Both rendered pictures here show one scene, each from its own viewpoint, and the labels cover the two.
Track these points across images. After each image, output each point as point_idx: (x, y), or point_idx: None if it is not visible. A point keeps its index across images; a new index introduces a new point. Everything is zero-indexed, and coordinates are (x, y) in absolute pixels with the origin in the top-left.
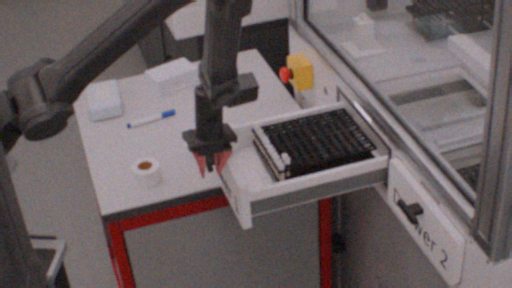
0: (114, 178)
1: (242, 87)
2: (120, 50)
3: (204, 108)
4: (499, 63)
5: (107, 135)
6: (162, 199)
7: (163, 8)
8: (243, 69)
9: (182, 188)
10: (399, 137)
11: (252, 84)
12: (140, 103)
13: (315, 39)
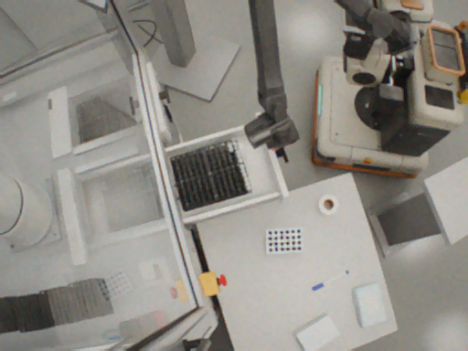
0: (348, 209)
1: (255, 119)
2: None
3: None
4: None
5: (361, 263)
6: (313, 184)
7: None
8: (257, 350)
9: (301, 194)
10: (156, 122)
11: (248, 124)
12: (340, 307)
13: (192, 268)
